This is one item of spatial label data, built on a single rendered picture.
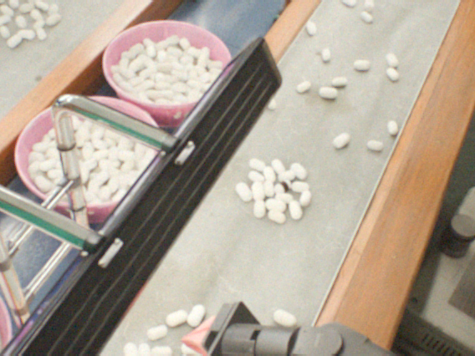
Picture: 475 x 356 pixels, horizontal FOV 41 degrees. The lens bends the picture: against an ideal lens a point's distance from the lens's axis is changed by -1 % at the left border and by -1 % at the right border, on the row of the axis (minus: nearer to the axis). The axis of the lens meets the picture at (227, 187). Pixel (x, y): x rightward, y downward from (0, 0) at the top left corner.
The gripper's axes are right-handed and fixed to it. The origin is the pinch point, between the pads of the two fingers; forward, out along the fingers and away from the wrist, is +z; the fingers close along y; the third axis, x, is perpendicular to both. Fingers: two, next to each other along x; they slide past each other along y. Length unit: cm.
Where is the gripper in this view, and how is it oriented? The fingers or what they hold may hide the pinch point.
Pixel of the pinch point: (188, 342)
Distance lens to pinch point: 89.8
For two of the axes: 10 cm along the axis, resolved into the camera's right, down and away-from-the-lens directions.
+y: -4.4, 6.8, -5.8
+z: -7.2, 1.1, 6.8
